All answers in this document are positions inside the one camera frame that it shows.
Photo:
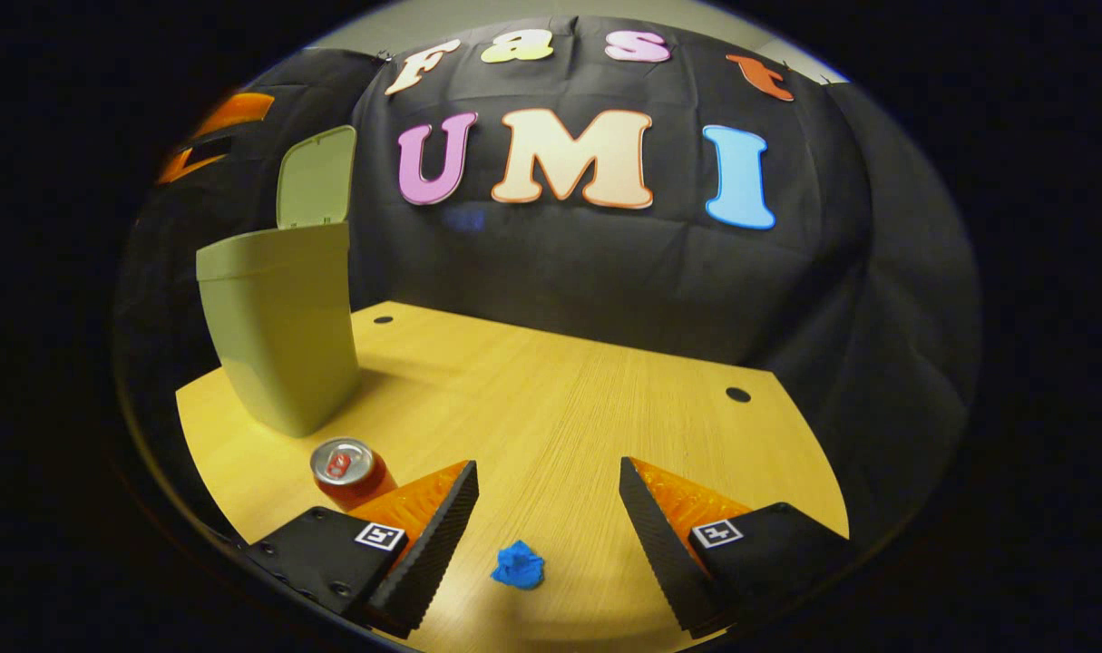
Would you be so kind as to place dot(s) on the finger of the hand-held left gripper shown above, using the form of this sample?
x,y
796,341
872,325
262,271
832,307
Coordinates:
x,y
188,168
238,113

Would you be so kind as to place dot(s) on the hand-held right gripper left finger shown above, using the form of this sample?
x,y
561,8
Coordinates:
x,y
428,549

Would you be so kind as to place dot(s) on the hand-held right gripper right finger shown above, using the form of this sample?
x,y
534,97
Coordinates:
x,y
664,553

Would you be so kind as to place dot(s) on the blue paper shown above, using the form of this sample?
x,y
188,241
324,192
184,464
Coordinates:
x,y
519,567

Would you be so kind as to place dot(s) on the red pop can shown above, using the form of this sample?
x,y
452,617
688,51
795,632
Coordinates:
x,y
351,476

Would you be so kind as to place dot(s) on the green desktop garbage bin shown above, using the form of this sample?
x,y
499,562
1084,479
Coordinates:
x,y
278,326

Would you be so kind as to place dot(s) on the wooden desktop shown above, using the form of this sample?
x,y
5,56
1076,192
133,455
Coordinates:
x,y
560,408

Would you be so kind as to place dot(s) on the black backdrop cloth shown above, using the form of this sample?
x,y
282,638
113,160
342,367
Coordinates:
x,y
605,263

